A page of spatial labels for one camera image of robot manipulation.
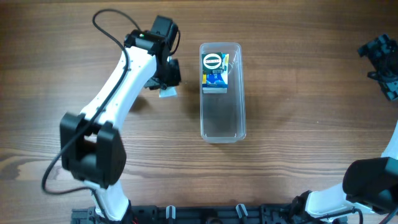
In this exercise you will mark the white blue medicine box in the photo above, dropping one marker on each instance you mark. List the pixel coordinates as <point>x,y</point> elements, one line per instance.
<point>208,90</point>

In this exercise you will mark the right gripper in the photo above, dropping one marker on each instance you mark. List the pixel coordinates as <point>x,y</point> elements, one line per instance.
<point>382,62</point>

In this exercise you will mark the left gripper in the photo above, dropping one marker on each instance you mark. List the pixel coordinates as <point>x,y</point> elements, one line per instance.
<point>171,74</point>

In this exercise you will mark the clear plastic container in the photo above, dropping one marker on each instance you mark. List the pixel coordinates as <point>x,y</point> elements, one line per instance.
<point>223,116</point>

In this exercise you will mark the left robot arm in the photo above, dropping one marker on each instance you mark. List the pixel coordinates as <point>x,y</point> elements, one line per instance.
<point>95,154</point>

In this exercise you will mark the blue yellow lozenge box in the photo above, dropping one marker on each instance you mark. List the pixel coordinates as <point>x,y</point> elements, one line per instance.
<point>219,80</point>

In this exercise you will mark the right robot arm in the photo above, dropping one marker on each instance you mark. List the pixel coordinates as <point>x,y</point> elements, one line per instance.
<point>304,137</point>

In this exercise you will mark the white green Panadol box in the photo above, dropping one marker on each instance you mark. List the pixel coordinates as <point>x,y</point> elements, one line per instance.
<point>168,92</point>

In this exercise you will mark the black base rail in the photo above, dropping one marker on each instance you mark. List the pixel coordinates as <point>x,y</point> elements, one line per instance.
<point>263,214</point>

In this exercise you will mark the dark green small box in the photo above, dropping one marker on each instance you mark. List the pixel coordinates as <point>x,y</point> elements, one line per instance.
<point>212,63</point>

